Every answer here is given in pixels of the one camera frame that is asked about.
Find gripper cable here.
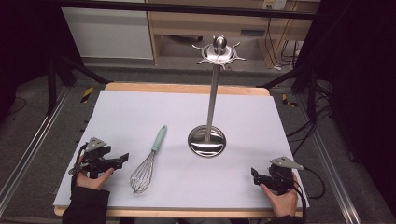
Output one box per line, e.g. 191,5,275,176
292,166,327,224
70,144,89,190

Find person's left hand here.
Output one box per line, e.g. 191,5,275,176
76,155,115,191

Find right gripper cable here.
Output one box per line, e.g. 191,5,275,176
292,166,327,224

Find floor cables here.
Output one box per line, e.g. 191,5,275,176
286,90,334,157

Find whisk with green handle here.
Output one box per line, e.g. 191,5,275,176
129,125,168,194

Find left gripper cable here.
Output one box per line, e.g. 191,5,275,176
70,144,89,190

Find white table mat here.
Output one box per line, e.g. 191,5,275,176
52,90,310,210

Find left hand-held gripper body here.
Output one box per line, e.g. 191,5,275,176
68,136,123,179

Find steel utensil stand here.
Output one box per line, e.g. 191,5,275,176
187,35,247,159

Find black stand leg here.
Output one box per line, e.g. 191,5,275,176
257,63,318,120
46,55,110,116

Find hanging black cables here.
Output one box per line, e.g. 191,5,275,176
264,17,302,71

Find person's right hand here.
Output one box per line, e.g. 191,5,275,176
260,173,299,218

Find white cabinet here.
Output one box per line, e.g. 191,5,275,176
61,7,154,61

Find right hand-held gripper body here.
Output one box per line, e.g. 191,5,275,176
255,156,304,196

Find black metal frame bar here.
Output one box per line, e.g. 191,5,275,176
59,0,316,21

